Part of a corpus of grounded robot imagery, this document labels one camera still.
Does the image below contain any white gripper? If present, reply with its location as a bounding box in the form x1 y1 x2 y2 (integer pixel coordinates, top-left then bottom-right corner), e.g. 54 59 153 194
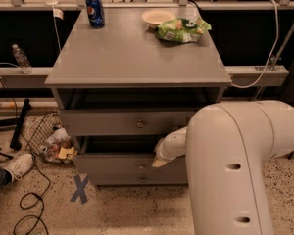
152 138 175 167

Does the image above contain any grey drawer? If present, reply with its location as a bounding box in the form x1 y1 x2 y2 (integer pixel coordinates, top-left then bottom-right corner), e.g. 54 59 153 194
73 135 186 176
88 173 187 186
59 110 195 136

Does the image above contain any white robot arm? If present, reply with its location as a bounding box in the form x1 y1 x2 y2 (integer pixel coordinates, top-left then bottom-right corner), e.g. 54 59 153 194
152 101 294 235

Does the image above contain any grey bottom drawer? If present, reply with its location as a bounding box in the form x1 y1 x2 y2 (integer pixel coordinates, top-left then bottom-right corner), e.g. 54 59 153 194
88 173 187 186

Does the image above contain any grey drawer cabinet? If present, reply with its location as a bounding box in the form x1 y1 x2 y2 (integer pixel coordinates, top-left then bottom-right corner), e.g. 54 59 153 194
44 6 232 189

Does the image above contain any grey top drawer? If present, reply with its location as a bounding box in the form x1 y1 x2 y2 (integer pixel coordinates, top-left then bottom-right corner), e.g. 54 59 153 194
59 110 195 136

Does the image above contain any blue tape X mark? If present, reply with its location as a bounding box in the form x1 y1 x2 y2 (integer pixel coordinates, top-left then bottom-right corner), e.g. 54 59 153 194
70 174 89 204

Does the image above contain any white sneaker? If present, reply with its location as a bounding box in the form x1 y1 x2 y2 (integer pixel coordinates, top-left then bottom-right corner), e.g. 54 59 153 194
5 154 34 181

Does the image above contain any green chip bag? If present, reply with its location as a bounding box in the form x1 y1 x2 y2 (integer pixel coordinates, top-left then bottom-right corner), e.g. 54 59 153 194
156 18 212 43

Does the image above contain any black stand leg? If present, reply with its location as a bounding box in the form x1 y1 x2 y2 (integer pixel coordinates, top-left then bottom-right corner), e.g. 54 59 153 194
0 99 31 151

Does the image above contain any white paper bowl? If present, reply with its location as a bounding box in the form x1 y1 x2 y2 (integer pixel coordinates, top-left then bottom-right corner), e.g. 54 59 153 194
142 9 175 29

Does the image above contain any blue Pepsi can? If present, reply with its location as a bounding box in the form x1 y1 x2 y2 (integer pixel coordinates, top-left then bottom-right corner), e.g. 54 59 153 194
86 0 105 28

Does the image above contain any clear plastic water bottle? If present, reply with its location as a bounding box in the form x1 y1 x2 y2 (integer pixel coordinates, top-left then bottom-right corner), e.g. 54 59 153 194
12 44 32 74

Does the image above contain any wire basket with trash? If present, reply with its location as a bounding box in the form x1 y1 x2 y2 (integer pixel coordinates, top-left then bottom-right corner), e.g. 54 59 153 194
26 113 78 165

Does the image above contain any white hanging cable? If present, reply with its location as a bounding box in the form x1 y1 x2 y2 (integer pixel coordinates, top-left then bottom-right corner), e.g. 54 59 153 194
229 0 280 90

